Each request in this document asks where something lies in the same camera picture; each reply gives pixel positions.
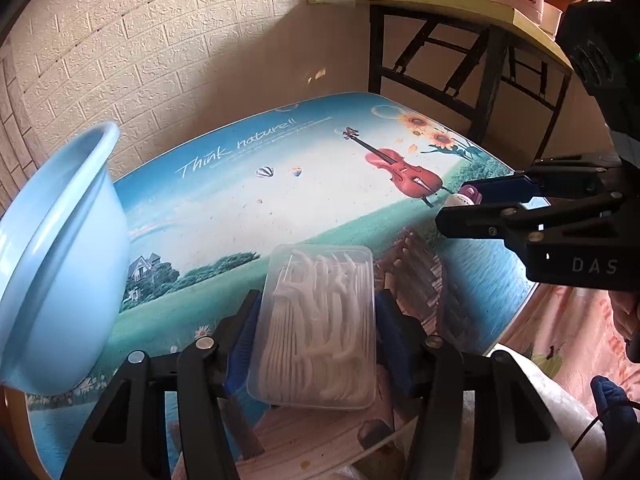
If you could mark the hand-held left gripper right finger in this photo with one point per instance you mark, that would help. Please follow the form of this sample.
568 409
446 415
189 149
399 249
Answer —
395 345

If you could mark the light blue plastic basin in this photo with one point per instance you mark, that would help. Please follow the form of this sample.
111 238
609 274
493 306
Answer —
65 270

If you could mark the small purple and white toy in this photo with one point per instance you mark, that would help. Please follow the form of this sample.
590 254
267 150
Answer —
467 192

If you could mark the yellow folding table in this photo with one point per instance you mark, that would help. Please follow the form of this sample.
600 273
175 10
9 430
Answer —
440 5

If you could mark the pink printed blanket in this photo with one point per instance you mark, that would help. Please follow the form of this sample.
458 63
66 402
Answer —
565 325

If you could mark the clear box of floss picks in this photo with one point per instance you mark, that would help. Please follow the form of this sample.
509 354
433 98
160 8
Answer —
315 320

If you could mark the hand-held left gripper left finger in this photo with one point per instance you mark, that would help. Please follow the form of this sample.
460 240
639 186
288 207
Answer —
240 355

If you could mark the dark blue cloth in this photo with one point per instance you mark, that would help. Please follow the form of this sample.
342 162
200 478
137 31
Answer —
612 402

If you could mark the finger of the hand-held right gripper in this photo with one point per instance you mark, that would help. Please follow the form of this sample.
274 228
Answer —
475 222
500 187

